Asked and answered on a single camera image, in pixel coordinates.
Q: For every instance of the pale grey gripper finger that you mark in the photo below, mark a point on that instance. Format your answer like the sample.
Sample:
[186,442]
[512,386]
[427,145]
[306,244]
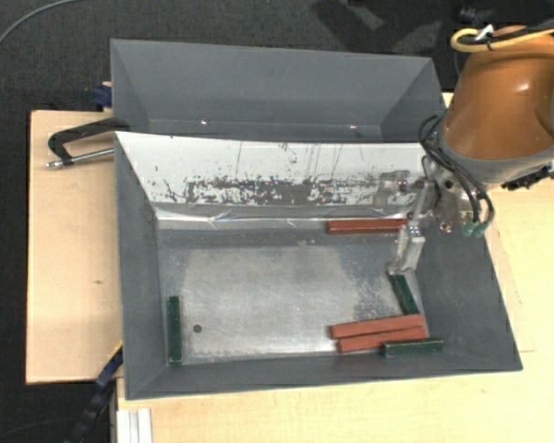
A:
[402,252]
[415,249]

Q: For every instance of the dark green flat block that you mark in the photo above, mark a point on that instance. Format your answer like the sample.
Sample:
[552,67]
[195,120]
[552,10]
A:
[174,330]
[405,293]
[411,348]

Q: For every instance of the red-brown flat block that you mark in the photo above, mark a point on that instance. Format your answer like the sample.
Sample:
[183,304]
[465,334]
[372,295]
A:
[367,226]
[376,326]
[381,340]

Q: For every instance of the grey metal bin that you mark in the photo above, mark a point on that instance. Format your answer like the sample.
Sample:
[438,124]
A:
[277,293]

